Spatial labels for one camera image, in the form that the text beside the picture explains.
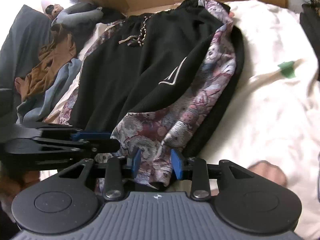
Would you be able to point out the grey plush toy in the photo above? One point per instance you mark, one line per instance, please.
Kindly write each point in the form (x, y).
(80, 13)

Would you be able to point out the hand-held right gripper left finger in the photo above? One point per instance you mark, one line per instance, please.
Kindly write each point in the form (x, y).
(136, 163)

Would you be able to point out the black bear-print shorts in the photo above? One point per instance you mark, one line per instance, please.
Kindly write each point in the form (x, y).
(125, 80)

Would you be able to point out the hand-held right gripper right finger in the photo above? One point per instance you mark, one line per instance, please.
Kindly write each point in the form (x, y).
(176, 166)

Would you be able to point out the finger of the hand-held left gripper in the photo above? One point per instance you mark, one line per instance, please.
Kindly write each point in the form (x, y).
(100, 146)
(90, 136)

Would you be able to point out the light blue cloth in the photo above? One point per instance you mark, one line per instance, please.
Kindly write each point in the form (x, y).
(50, 95)

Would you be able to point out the dark grey pillow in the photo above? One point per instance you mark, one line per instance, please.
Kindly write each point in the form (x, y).
(20, 50)

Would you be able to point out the black garment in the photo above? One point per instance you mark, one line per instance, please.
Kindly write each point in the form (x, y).
(110, 15)

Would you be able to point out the brown garment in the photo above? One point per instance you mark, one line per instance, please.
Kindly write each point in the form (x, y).
(50, 65)

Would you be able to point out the white bear-print bedsheet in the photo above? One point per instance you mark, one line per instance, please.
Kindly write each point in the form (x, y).
(262, 105)

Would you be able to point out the black folded cloth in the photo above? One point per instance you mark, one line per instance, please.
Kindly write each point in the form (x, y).
(311, 22)

